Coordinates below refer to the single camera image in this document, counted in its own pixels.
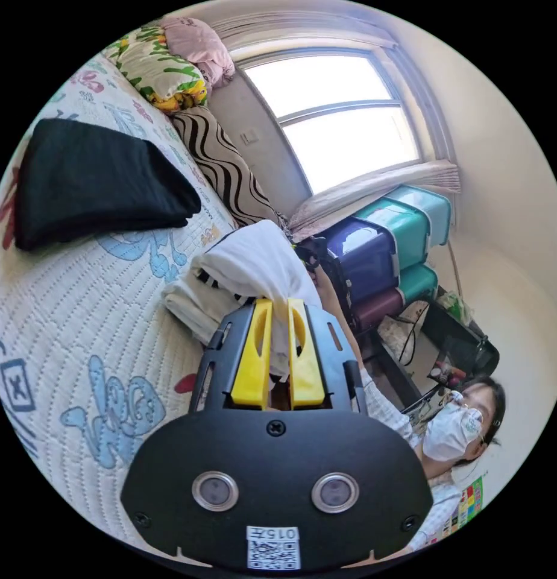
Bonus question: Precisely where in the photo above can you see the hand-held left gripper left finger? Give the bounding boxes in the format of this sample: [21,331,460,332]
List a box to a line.
[231,298,274,411]

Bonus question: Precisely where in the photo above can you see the dark desk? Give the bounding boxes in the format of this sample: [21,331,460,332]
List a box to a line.
[363,296,501,415]

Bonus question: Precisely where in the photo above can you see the bed with printed quilt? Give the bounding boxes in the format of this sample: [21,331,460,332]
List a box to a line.
[0,49,289,558]

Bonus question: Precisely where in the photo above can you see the person's body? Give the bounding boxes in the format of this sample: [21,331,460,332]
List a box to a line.
[407,374,508,551]

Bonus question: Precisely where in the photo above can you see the floral green yellow rolled blanket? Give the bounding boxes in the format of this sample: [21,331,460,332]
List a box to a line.
[102,21,210,112]

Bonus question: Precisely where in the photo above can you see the white t-shirt with pattern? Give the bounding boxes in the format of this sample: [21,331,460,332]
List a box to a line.
[162,220,323,391]

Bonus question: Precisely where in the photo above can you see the folded black garment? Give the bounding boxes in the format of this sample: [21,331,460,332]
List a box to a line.
[13,118,203,252]

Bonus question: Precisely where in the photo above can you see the wavy striped brown cushion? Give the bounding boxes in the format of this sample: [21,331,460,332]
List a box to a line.
[171,106,289,228]

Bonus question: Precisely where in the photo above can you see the pale pink curtain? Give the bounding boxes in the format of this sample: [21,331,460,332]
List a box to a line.
[286,158,461,244]

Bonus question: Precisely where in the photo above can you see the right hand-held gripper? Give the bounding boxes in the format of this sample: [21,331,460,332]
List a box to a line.
[294,236,339,282]

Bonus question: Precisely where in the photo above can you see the purple storage box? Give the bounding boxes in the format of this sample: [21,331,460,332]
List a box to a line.
[352,288,404,334]

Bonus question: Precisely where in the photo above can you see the teal storage box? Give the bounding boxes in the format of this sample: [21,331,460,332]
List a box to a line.
[397,264,440,305]
[383,184,454,248]
[352,201,431,273]

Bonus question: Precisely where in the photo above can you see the person's right hand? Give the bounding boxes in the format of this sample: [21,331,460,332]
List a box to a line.
[310,264,344,313]

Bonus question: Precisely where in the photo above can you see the pink pillow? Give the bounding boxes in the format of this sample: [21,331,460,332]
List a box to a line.
[162,16,237,89]

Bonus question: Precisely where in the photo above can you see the blue storage box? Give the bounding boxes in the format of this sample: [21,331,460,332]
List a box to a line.
[320,217,400,305]

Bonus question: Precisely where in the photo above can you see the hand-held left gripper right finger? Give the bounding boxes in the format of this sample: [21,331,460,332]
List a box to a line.
[287,298,326,411]

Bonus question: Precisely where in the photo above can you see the window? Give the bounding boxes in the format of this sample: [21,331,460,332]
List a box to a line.
[224,45,444,196]

